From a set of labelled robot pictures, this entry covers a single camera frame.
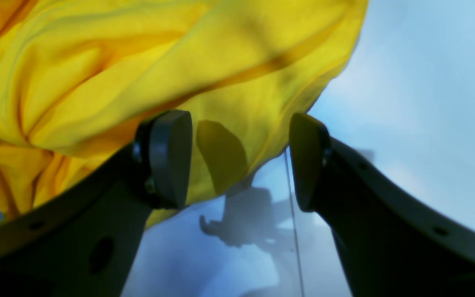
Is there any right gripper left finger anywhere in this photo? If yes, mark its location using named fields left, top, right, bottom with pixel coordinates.
left=0, top=110, right=193, bottom=297

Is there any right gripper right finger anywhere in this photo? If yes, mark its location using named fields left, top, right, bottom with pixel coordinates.
left=289, top=113, right=475, bottom=297

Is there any orange yellow t-shirt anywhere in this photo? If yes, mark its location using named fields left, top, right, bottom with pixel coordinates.
left=0, top=0, right=368, bottom=221

